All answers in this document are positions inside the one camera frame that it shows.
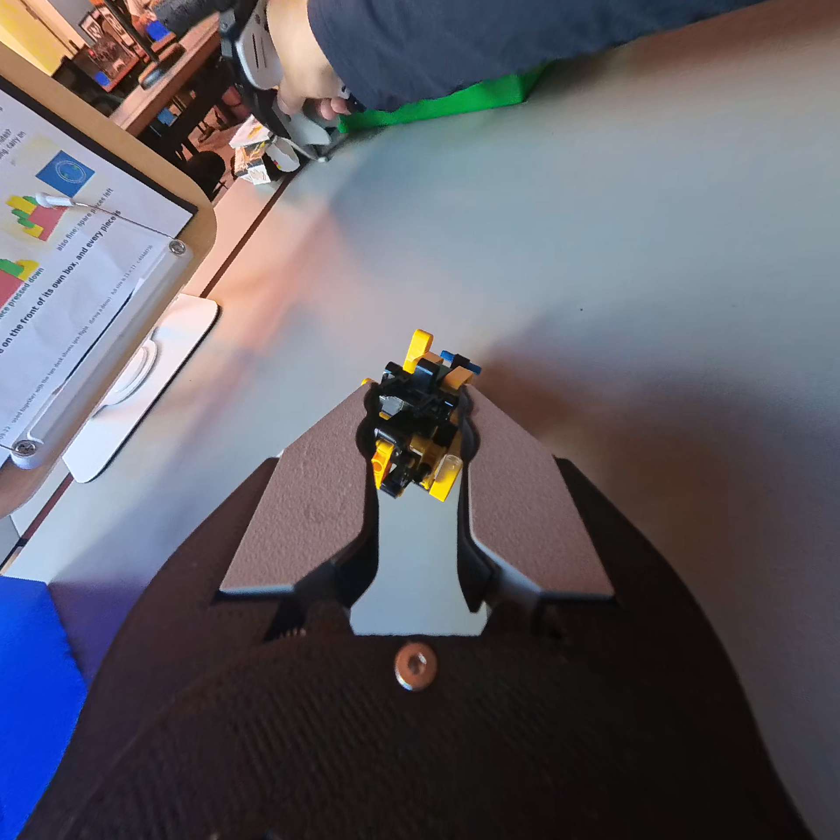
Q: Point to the person's right hand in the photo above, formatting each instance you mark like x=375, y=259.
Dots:
x=302, y=65

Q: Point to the blue plastic bin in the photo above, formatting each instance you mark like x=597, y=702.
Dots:
x=33, y=689

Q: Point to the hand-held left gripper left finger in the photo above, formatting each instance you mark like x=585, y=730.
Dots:
x=308, y=512

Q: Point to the metal clip bar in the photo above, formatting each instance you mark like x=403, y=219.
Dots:
x=105, y=367

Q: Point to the yellow black cardboard box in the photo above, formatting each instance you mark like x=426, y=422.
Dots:
x=253, y=154

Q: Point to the green plastic bin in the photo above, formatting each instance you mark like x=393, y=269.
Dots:
x=459, y=105

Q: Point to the wooden instruction board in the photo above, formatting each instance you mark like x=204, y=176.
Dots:
x=197, y=223

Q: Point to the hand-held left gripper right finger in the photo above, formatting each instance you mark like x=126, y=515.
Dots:
x=531, y=518

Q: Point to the white stand base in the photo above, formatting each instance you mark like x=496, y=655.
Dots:
x=177, y=341

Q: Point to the torn white paper bag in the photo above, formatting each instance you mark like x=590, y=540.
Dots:
x=283, y=157

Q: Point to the yellow black lego model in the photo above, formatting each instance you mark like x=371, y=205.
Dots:
x=417, y=420

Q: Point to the person's right forearm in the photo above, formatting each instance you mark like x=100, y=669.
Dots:
x=459, y=39

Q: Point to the printed instruction sheet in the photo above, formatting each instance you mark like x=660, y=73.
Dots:
x=65, y=295

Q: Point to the long wooden desk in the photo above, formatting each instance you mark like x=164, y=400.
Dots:
x=177, y=65

